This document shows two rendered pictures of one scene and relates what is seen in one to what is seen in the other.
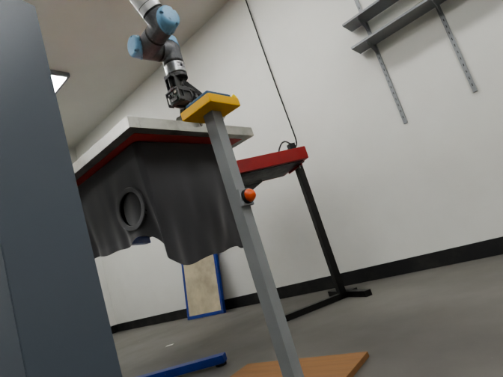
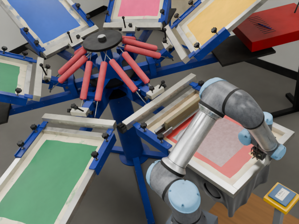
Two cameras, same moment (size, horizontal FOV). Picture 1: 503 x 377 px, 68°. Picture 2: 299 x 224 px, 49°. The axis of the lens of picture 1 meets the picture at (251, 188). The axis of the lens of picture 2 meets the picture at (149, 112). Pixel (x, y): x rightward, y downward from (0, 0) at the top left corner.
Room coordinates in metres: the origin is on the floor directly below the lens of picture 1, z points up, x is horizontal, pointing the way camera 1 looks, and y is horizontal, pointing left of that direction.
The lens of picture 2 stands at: (0.01, 0.32, 2.47)
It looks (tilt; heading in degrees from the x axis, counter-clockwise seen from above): 40 degrees down; 17
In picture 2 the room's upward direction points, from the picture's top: 12 degrees counter-clockwise
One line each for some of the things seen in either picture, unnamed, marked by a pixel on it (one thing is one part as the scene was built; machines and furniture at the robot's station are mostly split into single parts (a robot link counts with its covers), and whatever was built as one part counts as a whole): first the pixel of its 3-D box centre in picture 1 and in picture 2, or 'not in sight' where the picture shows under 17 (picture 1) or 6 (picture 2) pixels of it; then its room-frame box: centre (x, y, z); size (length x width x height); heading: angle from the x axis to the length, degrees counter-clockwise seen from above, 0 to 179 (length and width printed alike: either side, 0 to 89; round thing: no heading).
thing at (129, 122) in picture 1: (141, 167); (211, 132); (1.51, 0.41, 0.97); 0.79 x 0.58 x 0.04; 51
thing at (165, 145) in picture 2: not in sight; (153, 139); (1.45, 0.77, 0.98); 0.30 x 0.05 x 0.07; 51
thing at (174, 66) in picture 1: (176, 71); not in sight; (1.26, 0.13, 1.20); 0.08 x 0.08 x 0.05
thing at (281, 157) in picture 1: (257, 170); (274, 26); (2.69, -0.08, 1.06); 0.61 x 0.46 x 0.12; 111
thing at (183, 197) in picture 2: not in sight; (183, 200); (0.74, 0.48, 1.37); 0.13 x 0.12 x 0.14; 45
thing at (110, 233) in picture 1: (120, 215); (200, 174); (1.34, 0.48, 0.77); 0.46 x 0.09 x 0.36; 51
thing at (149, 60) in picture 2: not in sight; (112, 74); (2.17, 1.24, 0.99); 0.82 x 0.79 x 0.12; 51
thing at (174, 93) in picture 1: (180, 90); (261, 146); (1.26, 0.14, 1.12); 0.09 x 0.08 x 0.12; 141
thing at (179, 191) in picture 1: (201, 198); (248, 179); (1.33, 0.18, 0.74); 0.45 x 0.03 x 0.43; 141
